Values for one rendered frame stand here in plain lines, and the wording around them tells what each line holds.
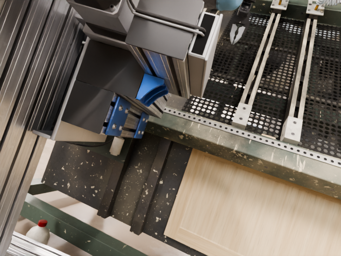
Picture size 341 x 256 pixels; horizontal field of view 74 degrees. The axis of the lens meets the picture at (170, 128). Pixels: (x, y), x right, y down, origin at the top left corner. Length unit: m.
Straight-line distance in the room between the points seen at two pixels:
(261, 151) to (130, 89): 0.70
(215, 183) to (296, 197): 0.39
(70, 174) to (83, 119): 1.14
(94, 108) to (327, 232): 1.18
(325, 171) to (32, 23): 1.04
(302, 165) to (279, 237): 0.43
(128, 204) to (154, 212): 0.16
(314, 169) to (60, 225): 1.21
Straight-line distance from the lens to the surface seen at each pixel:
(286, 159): 1.05
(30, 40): 0.50
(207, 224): 1.31
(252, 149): 1.03
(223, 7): 0.71
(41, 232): 1.28
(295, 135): 1.10
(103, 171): 1.48
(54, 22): 0.54
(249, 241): 1.32
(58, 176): 1.67
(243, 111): 1.11
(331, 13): 1.97
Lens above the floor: 0.77
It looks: 2 degrees up
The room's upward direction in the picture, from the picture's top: 19 degrees clockwise
